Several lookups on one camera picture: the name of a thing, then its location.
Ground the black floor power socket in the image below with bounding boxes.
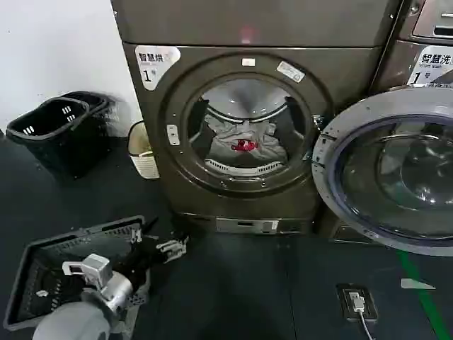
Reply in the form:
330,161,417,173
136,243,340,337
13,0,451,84
336,283,379,324

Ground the grey floor tape piece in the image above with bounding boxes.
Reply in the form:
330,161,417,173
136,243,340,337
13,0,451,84
400,278,437,291

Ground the grey front-load dryer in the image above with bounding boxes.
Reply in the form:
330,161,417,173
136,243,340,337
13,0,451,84
110,0,405,237

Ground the round glass dryer door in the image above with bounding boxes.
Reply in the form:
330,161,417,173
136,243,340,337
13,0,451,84
311,86,453,256

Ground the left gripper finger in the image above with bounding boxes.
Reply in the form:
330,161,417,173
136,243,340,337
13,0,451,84
155,230,190,265
129,216,159,246

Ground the black plastic laundry basket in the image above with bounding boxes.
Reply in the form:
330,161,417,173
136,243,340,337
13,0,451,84
62,91,116,135
6,97,107,180

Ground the grey shirt with red print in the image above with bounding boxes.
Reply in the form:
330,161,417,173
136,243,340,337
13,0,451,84
202,118,288,164

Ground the grey washer with label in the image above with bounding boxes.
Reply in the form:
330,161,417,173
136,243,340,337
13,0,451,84
331,0,453,246

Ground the white plug with cable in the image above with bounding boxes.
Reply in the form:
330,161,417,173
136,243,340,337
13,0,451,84
348,290,377,340

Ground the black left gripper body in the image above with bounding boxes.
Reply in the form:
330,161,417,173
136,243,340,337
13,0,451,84
117,235,168,288

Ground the green floor tape line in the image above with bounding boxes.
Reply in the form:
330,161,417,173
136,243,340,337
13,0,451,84
397,247,444,340

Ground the grey plastic laundry basket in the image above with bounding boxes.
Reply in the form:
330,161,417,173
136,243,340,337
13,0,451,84
3,215,150,327

